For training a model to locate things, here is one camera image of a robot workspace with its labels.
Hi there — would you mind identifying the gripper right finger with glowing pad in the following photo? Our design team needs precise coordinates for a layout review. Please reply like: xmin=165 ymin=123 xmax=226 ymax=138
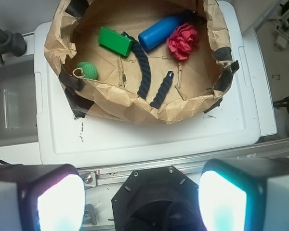
xmin=198 ymin=157 xmax=289 ymax=231

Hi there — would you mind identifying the dark grey clamp knob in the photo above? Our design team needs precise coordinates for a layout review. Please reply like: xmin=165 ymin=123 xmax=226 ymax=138
xmin=0 ymin=29 xmax=27 ymax=64

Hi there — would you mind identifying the green rectangular block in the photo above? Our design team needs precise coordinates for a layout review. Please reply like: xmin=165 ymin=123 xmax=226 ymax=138
xmin=98 ymin=27 xmax=133 ymax=57

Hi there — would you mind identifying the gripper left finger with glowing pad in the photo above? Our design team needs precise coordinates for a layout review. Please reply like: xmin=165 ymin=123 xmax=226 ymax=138
xmin=0 ymin=164 xmax=85 ymax=231

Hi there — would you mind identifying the blue plastic bottle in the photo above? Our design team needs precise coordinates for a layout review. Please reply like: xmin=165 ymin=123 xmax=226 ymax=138
xmin=138 ymin=15 xmax=185 ymax=51

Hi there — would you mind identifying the brown paper bag bin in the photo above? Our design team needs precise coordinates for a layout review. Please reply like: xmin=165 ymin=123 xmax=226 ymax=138
xmin=44 ymin=0 xmax=239 ymax=124

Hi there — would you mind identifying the long dark blue rope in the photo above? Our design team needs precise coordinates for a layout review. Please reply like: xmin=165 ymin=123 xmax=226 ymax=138
xmin=121 ymin=31 xmax=152 ymax=100

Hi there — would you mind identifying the silver corner bracket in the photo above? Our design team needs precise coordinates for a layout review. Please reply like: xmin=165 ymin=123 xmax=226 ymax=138
xmin=83 ymin=204 xmax=97 ymax=226

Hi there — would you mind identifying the white plastic lid platform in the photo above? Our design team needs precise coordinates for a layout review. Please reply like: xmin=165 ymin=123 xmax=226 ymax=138
xmin=34 ymin=1 xmax=277 ymax=167

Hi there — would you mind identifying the green textured ball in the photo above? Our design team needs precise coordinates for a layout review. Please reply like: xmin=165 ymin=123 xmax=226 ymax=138
xmin=76 ymin=62 xmax=98 ymax=80

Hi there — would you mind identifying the red crumpled paper flower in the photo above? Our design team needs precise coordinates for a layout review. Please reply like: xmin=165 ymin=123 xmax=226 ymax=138
xmin=166 ymin=23 xmax=200 ymax=61

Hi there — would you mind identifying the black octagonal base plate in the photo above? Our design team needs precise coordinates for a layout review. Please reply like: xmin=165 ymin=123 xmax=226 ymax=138
xmin=111 ymin=166 xmax=206 ymax=231

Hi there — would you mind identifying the short dark blue rope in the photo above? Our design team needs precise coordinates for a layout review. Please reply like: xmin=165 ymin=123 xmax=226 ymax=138
xmin=150 ymin=70 xmax=174 ymax=109

